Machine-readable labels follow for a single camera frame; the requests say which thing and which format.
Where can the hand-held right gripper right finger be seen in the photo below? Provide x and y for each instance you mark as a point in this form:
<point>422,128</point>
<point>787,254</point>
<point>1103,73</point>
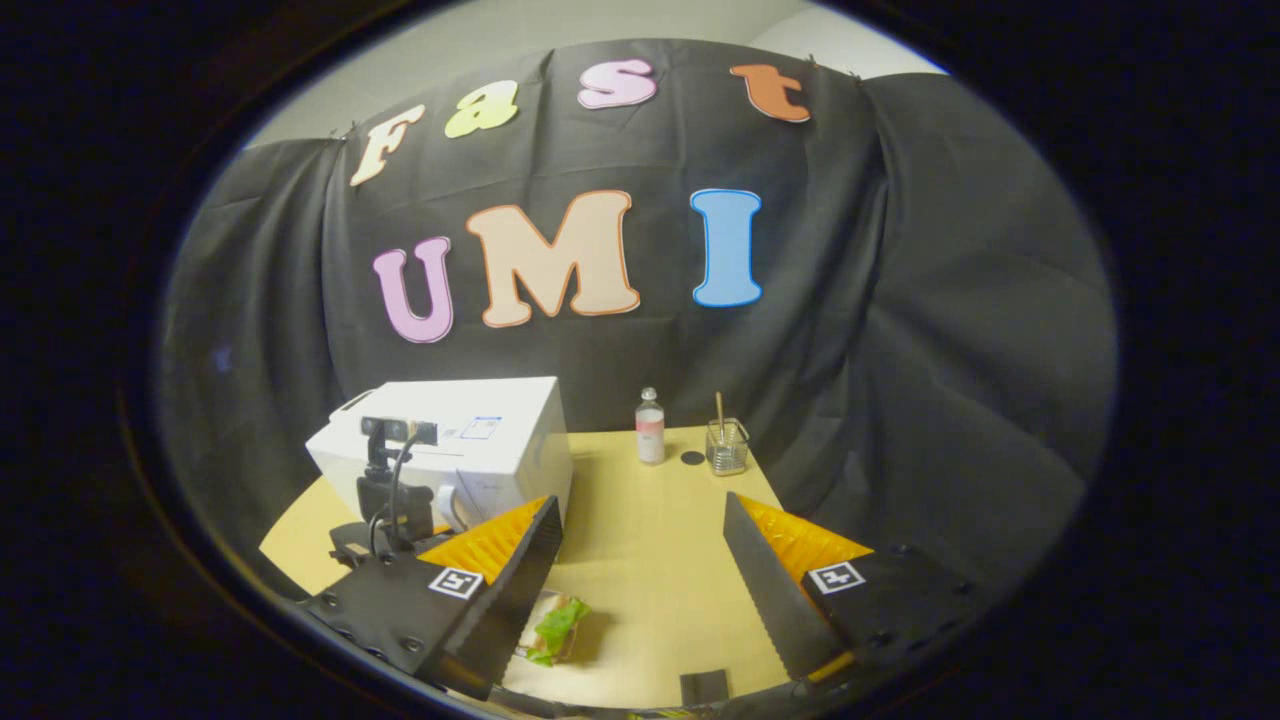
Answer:
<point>765,590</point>

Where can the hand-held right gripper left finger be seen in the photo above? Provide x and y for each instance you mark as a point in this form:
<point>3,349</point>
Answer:
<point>515,590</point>

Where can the sandwich with green lettuce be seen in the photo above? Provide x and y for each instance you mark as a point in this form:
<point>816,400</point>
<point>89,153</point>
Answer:
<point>560,625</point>

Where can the white microwave oven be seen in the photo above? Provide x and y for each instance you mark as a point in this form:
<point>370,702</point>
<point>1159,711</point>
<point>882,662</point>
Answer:
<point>500,450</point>

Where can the white device with dark screen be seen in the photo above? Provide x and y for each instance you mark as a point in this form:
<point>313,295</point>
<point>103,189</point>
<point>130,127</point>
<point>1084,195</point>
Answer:
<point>355,400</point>

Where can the black block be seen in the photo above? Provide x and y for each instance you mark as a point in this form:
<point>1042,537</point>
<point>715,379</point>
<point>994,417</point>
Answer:
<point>705,688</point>

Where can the clear glass jar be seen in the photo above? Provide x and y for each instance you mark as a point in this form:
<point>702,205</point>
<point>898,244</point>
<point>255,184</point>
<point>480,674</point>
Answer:
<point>727,455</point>

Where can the wooden stick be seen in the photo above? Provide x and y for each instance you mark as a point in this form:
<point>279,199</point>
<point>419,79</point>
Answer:
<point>719,410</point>

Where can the small clear bottle pink label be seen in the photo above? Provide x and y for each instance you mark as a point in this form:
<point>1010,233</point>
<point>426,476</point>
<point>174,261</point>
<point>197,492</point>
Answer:
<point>650,430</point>

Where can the black backdrop cloth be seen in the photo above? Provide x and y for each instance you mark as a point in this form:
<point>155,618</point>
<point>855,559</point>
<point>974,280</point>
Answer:
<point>900,300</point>

